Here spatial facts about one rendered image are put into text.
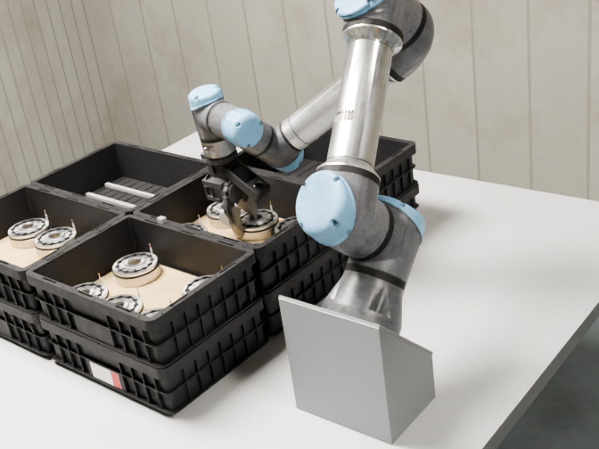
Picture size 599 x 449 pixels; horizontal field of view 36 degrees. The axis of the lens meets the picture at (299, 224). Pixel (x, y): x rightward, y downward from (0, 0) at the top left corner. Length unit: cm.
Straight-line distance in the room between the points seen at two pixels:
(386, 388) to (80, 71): 345
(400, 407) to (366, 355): 14
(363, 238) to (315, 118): 42
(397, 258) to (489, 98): 194
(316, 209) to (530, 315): 63
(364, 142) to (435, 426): 53
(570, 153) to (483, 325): 159
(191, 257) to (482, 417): 72
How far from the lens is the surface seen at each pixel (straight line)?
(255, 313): 192
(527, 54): 343
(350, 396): 169
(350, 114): 165
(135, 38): 469
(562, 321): 200
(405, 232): 167
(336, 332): 162
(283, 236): 193
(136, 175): 259
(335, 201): 155
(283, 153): 198
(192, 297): 178
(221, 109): 195
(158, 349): 177
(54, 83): 473
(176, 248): 206
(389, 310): 165
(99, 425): 189
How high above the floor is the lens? 181
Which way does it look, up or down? 27 degrees down
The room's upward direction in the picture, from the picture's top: 8 degrees counter-clockwise
